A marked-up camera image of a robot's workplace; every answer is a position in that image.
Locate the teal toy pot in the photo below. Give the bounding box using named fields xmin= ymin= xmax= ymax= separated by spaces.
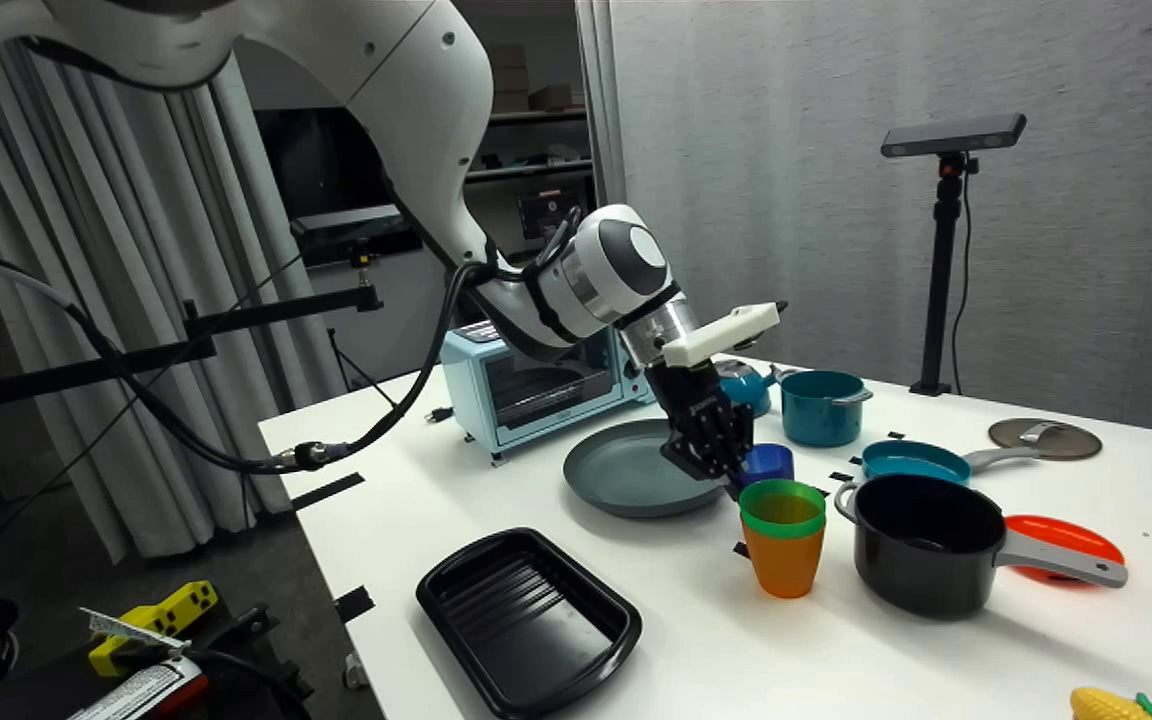
xmin=775 ymin=368 xmax=876 ymax=451

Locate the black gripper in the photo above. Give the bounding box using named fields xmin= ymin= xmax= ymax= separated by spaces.
xmin=648 ymin=358 xmax=758 ymax=488

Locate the yellow hand tool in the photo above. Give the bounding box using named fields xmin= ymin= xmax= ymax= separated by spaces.
xmin=85 ymin=578 xmax=223 ymax=685

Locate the black tripod-mounted camera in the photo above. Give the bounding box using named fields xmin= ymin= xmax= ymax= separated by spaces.
xmin=876 ymin=114 xmax=1030 ymax=163

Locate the yellow toy corn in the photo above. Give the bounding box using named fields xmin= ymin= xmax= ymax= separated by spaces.
xmin=1067 ymin=685 xmax=1152 ymax=720

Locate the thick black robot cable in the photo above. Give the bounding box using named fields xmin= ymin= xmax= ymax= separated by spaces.
xmin=0 ymin=245 xmax=488 ymax=475

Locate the black pot with grey handle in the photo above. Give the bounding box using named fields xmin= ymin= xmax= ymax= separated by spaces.
xmin=830 ymin=474 xmax=1130 ymax=625

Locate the green plastic cup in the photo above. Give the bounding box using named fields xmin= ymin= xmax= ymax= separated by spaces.
xmin=735 ymin=475 xmax=830 ymax=543

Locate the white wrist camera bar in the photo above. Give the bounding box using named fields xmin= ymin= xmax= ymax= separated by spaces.
xmin=652 ymin=296 xmax=792 ymax=371

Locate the light blue toaster oven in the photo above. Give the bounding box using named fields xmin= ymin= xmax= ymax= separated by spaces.
xmin=437 ymin=315 xmax=668 ymax=465

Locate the orange plastic cup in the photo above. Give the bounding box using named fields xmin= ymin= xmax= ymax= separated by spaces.
xmin=743 ymin=534 xmax=823 ymax=605

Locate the black baking tray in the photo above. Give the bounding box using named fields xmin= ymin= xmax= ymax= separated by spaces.
xmin=410 ymin=526 xmax=648 ymax=720

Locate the black stereo camera bar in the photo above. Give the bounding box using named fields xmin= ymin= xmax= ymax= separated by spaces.
xmin=289 ymin=202 xmax=429 ymax=267

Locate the short black metal bar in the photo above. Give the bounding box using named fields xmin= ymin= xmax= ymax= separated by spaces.
xmin=181 ymin=282 xmax=389 ymax=342

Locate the grey fabric backdrop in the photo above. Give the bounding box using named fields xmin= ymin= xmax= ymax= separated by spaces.
xmin=573 ymin=0 xmax=1152 ymax=442

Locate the grey pleated curtain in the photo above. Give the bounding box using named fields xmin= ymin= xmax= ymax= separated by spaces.
xmin=0 ymin=35 xmax=350 ymax=563

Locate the red and white device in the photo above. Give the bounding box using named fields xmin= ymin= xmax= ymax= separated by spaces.
xmin=69 ymin=651 xmax=215 ymax=720

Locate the grey round pot lid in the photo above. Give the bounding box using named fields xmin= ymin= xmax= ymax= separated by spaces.
xmin=982 ymin=418 xmax=1109 ymax=465

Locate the grey-green round plate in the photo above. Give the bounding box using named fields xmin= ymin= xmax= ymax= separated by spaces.
xmin=558 ymin=418 xmax=740 ymax=526

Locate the small teal frying pan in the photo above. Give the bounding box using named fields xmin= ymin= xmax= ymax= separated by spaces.
xmin=846 ymin=432 xmax=1043 ymax=492

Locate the dark storage shelf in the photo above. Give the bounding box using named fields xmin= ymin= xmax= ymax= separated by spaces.
xmin=459 ymin=35 xmax=607 ymax=292

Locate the black table bracket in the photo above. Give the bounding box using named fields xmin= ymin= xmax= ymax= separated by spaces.
xmin=330 ymin=586 xmax=377 ymax=625
xmin=289 ymin=469 xmax=369 ymax=516

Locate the long black metal bar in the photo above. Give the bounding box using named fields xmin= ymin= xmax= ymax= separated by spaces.
xmin=0 ymin=331 xmax=218 ymax=418

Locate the dark wall screen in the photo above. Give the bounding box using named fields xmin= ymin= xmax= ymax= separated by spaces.
xmin=252 ymin=103 xmax=399 ymax=226

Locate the blue plastic cup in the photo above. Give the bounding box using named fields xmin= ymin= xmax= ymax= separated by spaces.
xmin=733 ymin=442 xmax=799 ymax=496

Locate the black camera tripod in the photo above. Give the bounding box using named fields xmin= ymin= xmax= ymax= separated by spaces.
xmin=906 ymin=149 xmax=982 ymax=400

